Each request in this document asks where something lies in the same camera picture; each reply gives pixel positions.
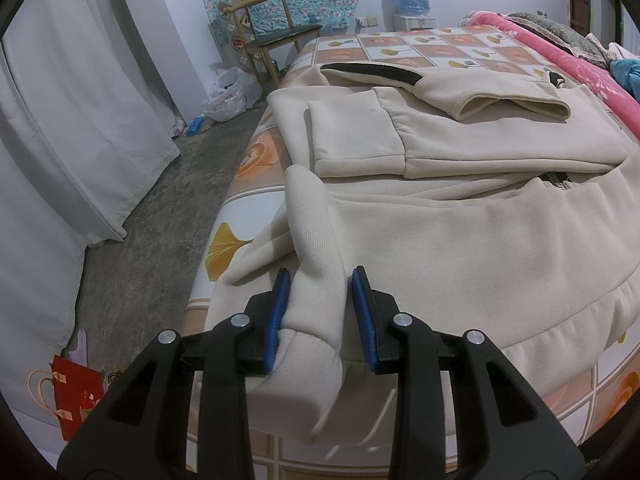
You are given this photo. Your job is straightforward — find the beige zip-up jacket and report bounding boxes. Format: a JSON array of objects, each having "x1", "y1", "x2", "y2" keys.
[{"x1": 206, "y1": 63, "x2": 639, "y2": 444}]

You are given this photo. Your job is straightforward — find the red paper gift bag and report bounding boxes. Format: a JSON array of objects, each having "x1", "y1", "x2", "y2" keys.
[{"x1": 26, "y1": 356, "x2": 104, "y2": 442}]

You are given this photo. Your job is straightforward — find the floral tile-pattern bed sheet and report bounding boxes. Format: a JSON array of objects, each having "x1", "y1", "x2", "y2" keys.
[{"x1": 184, "y1": 25, "x2": 639, "y2": 479}]

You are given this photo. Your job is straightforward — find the blue object on floor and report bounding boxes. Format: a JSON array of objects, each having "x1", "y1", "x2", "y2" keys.
[{"x1": 183, "y1": 116, "x2": 205, "y2": 138}]

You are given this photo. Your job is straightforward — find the white plastic bag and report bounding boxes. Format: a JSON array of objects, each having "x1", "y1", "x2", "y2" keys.
[{"x1": 203, "y1": 66, "x2": 262, "y2": 122}]

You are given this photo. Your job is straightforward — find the white curtain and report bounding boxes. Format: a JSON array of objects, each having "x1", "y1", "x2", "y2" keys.
[{"x1": 0, "y1": 0, "x2": 182, "y2": 441}]

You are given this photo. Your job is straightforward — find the wooden chair black seat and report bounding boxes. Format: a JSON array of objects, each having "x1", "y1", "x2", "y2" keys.
[{"x1": 219, "y1": 0, "x2": 322, "y2": 88}]

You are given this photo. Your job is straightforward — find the white water dispenser base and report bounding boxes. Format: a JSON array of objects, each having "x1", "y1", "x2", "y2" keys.
[{"x1": 393, "y1": 14, "x2": 437, "y2": 32}]

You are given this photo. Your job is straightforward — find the pink floral blanket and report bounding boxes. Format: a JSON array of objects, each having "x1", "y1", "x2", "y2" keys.
[{"x1": 461, "y1": 11, "x2": 640, "y2": 139}]

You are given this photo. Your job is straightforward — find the green lace-trimmed pillow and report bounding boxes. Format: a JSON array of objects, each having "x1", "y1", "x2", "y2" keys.
[{"x1": 506, "y1": 12, "x2": 610, "y2": 68}]

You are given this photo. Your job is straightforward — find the teal garment on bed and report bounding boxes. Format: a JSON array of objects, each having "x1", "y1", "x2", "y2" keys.
[{"x1": 610, "y1": 58, "x2": 640, "y2": 102}]

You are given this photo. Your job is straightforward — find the white wall socket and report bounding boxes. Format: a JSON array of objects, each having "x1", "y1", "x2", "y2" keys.
[{"x1": 356, "y1": 15, "x2": 378, "y2": 28}]

